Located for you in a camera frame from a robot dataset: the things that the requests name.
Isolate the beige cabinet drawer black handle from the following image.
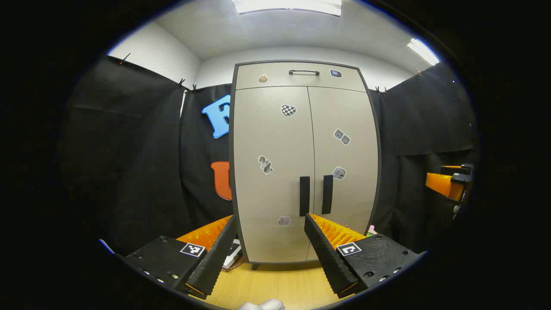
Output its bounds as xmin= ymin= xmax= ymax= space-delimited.
xmin=235 ymin=62 xmax=367 ymax=92

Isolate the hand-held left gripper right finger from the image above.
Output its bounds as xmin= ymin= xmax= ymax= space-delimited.
xmin=304 ymin=213 xmax=426 ymax=299

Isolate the beige double-door shoe cabinet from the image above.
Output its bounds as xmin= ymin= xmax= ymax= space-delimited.
xmin=228 ymin=59 xmax=383 ymax=271

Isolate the long ceiling light panel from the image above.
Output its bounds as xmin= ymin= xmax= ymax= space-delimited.
xmin=232 ymin=0 xmax=343 ymax=17

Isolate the black backdrop cloth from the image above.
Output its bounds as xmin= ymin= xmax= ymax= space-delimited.
xmin=60 ymin=54 xmax=478 ymax=259

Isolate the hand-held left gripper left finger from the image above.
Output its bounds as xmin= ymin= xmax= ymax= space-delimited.
xmin=123 ymin=214 xmax=239 ymax=301

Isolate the beige shoe cabinet door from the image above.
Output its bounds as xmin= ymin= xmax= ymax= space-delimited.
xmin=307 ymin=86 xmax=379 ymax=261
xmin=233 ymin=86 xmax=316 ymax=264

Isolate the narrow ceiling light strip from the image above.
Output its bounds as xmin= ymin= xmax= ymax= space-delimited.
xmin=407 ymin=38 xmax=440 ymax=66

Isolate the printed paper sheet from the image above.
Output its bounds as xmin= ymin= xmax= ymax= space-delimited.
xmin=222 ymin=239 xmax=245 ymax=273

